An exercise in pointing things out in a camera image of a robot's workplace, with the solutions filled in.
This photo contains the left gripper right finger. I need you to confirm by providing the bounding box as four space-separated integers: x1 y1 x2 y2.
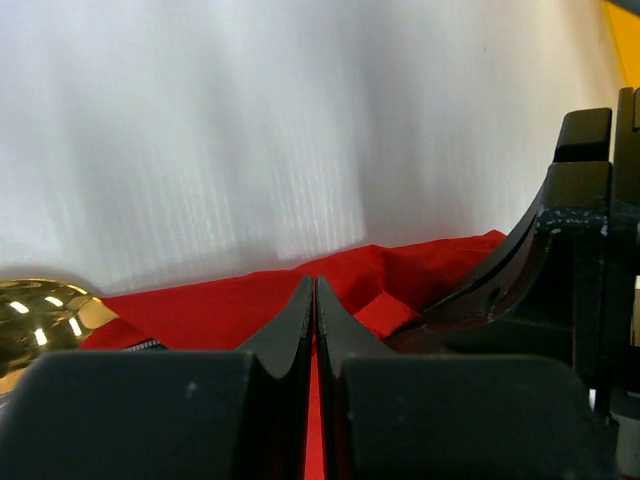
315 278 620 479

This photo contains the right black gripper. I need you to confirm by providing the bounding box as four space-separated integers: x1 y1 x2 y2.
386 87 639 413

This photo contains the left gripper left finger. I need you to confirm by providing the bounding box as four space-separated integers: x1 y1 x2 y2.
1 278 314 479

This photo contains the red paper napkin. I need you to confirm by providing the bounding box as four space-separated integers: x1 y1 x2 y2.
79 229 509 480

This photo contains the gold spoon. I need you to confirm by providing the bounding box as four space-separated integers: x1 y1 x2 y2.
1 278 119 403

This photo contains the steak knife patterned handle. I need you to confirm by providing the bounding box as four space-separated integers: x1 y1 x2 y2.
123 340 167 352

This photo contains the yellow plastic bin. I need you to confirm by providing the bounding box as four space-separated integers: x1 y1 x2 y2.
603 1 639 87

